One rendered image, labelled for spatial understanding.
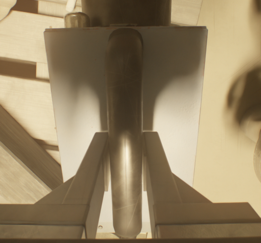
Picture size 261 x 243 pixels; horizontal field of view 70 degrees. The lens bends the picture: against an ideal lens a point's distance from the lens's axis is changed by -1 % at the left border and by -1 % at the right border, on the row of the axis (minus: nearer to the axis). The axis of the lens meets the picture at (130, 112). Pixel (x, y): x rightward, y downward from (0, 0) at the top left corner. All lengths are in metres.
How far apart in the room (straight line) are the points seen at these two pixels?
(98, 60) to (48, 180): 0.37
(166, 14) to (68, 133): 0.15
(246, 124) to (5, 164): 0.64
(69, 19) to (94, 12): 0.03
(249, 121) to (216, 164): 0.19
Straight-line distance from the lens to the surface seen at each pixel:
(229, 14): 0.64
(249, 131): 0.64
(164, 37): 0.17
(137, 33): 0.16
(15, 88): 0.52
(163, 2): 0.21
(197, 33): 0.18
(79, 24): 0.19
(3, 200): 0.65
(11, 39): 0.51
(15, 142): 0.49
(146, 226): 0.33
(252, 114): 0.65
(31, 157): 0.49
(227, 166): 0.75
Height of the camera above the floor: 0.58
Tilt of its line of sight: 73 degrees down
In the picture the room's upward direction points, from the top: 179 degrees counter-clockwise
